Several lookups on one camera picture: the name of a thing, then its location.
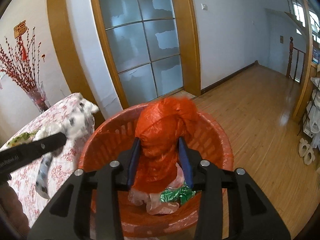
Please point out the pale pink plastic bag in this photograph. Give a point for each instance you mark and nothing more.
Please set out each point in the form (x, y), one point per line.
(136, 196)

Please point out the beige slippers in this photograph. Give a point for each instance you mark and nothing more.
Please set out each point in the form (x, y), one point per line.
(306, 151)

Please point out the black metal shelf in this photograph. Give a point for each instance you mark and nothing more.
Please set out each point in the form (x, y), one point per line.
(313, 97)

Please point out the metal stair railing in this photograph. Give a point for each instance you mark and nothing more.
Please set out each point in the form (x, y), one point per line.
(292, 2)

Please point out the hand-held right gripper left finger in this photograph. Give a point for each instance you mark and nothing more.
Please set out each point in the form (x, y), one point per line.
(133, 162)

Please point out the person's left forearm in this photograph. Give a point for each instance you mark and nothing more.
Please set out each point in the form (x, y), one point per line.
(11, 205)

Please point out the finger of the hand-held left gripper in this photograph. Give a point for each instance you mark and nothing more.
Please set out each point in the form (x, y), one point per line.
(47, 143)

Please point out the wooden newel post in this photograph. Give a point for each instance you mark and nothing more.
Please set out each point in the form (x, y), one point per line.
(291, 57)

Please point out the orange slatted plastic basket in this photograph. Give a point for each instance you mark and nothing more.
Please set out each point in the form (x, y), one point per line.
(220, 150)

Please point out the red hanging ornament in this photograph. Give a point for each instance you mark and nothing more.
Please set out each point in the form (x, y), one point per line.
(20, 31)

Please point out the floral pink tablecloth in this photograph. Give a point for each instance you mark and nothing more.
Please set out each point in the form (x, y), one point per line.
(25, 180)

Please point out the orange plastic bag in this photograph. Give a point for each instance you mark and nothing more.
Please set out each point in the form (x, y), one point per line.
(160, 140)

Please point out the red berry branches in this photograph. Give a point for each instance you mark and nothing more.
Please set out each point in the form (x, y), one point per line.
(17, 70)

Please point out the green plastic bag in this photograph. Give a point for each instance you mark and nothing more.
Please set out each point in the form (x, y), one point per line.
(177, 195)

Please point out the white light switch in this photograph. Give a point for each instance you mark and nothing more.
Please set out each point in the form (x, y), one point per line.
(204, 6)

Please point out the frosted glass sliding door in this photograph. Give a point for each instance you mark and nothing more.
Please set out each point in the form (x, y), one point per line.
(142, 40)

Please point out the basket with orange liner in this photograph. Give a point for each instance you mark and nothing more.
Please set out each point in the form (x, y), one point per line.
(105, 135)

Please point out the white black-spotted plastic bag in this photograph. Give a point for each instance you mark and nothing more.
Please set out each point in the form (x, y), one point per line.
(75, 122)

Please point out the green snack packet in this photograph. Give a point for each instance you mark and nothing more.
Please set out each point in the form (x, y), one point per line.
(22, 137)

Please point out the wooden door frame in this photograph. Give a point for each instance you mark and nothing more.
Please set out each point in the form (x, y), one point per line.
(62, 42)

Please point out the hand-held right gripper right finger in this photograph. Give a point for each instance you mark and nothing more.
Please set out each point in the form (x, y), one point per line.
(186, 165)

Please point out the wooden doorway frame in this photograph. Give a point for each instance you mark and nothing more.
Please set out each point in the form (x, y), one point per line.
(303, 80)

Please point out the glass vase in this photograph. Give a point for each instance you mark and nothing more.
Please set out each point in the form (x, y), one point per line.
(38, 98)

